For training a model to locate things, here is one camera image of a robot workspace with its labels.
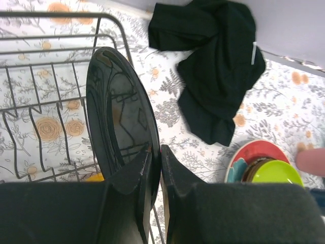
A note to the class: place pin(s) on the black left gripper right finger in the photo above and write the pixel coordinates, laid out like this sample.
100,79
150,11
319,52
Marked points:
200,212

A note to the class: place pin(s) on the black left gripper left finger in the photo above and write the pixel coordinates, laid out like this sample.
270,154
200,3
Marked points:
76,211

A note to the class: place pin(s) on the orange yellow plate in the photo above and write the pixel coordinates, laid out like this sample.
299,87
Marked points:
252,169

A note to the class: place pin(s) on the large white plate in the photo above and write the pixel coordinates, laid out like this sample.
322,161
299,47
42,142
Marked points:
250,154

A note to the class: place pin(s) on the black plate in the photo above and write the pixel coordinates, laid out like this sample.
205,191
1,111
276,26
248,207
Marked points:
125,141

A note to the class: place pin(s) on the lime green plate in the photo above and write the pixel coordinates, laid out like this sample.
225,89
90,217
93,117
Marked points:
277,171

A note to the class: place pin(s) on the dark blue mug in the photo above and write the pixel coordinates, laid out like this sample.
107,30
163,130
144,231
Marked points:
319,197

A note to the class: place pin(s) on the pink cup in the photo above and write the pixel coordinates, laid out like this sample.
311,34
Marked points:
311,161

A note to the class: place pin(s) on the yellow bowl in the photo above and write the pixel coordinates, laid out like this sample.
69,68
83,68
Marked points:
96,178

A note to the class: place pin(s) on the black cloth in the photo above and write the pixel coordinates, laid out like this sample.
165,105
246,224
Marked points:
224,63

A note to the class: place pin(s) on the floral table mat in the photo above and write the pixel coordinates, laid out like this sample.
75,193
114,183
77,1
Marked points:
285,106

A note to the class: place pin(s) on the black wire dish rack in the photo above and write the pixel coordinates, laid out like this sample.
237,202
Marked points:
45,135

